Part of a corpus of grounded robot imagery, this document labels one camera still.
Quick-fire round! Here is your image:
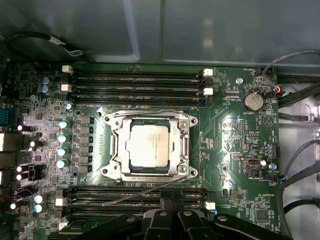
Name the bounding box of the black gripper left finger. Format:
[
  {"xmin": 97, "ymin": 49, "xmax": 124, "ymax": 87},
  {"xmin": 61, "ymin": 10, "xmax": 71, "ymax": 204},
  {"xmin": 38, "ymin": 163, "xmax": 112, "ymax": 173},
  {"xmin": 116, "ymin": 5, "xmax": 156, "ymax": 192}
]
[{"xmin": 71, "ymin": 191, "xmax": 176, "ymax": 240}]

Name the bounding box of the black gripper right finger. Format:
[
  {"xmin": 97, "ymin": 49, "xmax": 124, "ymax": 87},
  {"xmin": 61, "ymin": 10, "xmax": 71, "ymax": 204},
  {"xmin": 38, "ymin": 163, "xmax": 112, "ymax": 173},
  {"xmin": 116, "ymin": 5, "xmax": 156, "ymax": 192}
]
[{"xmin": 173, "ymin": 191, "xmax": 292, "ymax": 240}]

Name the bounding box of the metal wire locking lever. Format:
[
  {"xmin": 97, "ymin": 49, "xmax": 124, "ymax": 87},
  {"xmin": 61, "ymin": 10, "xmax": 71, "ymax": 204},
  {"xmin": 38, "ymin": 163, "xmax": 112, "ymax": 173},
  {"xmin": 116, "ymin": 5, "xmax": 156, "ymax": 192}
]
[
  {"xmin": 101, "ymin": 176, "xmax": 188, "ymax": 207},
  {"xmin": 106, "ymin": 108, "xmax": 190, "ymax": 123}
]

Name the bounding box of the silver-topped CPU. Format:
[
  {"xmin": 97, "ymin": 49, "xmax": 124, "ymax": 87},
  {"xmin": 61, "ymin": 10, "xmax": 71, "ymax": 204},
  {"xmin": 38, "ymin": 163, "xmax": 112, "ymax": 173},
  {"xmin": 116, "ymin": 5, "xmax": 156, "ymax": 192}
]
[{"xmin": 124, "ymin": 117, "xmax": 173, "ymax": 175}]

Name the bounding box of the metal socket cover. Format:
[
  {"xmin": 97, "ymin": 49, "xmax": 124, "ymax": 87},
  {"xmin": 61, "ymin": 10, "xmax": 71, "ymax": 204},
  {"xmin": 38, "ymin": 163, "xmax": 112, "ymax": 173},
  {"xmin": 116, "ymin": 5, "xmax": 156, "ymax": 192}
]
[{"xmin": 111, "ymin": 113, "xmax": 191, "ymax": 182}]

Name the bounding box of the CPU socket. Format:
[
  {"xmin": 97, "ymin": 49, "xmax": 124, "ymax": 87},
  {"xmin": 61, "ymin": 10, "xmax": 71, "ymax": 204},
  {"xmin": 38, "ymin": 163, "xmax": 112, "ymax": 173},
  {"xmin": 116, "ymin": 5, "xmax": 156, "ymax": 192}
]
[{"xmin": 99, "ymin": 107, "xmax": 200, "ymax": 185}]

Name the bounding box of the RAM slot with white clips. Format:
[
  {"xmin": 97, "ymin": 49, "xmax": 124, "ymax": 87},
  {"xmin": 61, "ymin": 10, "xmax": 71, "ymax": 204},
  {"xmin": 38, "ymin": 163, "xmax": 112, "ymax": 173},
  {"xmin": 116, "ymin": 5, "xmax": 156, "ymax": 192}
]
[
  {"xmin": 61, "ymin": 65, "xmax": 214, "ymax": 78},
  {"xmin": 54, "ymin": 196, "xmax": 216, "ymax": 211},
  {"xmin": 60, "ymin": 83, "xmax": 214, "ymax": 97},
  {"xmin": 58, "ymin": 212, "xmax": 146, "ymax": 231}
]

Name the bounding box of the green motherboard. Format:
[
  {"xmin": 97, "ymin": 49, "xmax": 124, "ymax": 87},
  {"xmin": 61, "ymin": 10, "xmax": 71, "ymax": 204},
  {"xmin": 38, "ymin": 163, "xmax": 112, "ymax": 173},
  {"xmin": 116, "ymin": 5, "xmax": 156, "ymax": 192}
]
[{"xmin": 0, "ymin": 61, "xmax": 282, "ymax": 240}]

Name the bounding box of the round coin battery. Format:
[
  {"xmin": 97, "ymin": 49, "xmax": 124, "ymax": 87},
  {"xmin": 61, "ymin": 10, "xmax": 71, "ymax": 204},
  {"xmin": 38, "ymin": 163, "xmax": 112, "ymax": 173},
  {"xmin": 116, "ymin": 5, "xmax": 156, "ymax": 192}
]
[{"xmin": 241, "ymin": 89, "xmax": 265, "ymax": 113}]

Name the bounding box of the black open PC case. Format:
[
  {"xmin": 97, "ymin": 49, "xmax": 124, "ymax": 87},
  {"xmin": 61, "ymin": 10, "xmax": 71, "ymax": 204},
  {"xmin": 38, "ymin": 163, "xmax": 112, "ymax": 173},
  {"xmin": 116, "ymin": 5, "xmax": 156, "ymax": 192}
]
[{"xmin": 0, "ymin": 0, "xmax": 320, "ymax": 240}]

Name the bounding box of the thick black cable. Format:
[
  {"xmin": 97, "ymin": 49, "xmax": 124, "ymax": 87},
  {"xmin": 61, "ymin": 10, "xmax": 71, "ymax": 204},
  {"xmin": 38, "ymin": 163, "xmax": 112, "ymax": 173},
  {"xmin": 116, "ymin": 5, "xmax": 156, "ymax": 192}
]
[
  {"xmin": 277, "ymin": 161, "xmax": 320, "ymax": 240},
  {"xmin": 276, "ymin": 83, "xmax": 320, "ymax": 107}
]

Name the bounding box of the black cable with metal clip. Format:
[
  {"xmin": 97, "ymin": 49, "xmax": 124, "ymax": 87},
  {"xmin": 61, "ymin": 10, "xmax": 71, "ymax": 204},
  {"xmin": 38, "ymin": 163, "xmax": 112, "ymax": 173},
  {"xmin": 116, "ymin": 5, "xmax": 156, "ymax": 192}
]
[{"xmin": 277, "ymin": 112, "xmax": 316, "ymax": 123}]

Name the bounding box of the thin grey fan wire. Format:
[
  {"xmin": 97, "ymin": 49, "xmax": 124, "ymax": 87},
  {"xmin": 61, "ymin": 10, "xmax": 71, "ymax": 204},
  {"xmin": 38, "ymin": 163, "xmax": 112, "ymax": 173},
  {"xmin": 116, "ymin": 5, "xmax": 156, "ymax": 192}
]
[{"xmin": 254, "ymin": 49, "xmax": 320, "ymax": 97}]

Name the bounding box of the black wire with white band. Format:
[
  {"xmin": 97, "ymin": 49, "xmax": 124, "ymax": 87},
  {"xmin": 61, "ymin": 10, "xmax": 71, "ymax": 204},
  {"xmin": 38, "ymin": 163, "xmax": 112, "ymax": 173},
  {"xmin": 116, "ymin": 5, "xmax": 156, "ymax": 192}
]
[{"xmin": 6, "ymin": 30, "xmax": 85, "ymax": 57}]

